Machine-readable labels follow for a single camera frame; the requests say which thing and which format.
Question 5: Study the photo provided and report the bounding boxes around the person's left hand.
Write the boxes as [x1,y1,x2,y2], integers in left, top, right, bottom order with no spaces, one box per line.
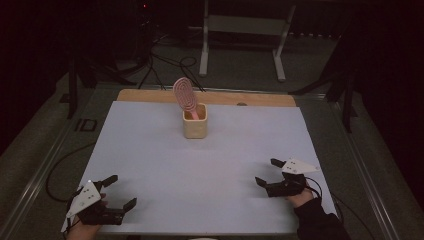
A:
[66,218,101,240]

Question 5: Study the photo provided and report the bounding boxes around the person's right hand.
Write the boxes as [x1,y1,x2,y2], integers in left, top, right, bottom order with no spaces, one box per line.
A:
[286,191,315,208]

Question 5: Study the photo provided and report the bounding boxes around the black square floor frame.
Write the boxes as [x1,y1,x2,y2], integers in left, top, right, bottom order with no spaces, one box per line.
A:
[74,118,98,133]

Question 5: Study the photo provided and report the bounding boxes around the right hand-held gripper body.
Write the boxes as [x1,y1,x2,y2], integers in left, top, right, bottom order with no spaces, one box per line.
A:
[266,158,319,198]

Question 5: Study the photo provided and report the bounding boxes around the black cable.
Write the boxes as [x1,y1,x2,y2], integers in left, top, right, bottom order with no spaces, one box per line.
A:
[329,193,376,240]
[45,142,96,203]

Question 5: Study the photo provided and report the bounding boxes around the white table mat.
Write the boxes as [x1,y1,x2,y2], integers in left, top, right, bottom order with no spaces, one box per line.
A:
[60,100,344,234]

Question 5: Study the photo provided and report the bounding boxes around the square wooden holder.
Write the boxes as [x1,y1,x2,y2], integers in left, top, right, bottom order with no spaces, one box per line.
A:
[182,103,209,140]

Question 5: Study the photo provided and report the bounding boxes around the white metal stand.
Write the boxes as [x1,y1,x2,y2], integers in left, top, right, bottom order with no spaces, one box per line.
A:
[198,0,297,83]

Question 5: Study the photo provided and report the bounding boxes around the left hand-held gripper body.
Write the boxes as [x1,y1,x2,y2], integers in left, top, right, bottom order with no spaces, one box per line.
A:
[60,179,126,233]

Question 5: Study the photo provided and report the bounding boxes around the pink hairbrush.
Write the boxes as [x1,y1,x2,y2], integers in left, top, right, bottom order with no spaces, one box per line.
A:
[172,77,200,121]

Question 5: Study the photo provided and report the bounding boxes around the black floor cables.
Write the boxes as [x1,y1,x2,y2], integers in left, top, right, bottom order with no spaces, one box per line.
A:
[138,43,206,93]

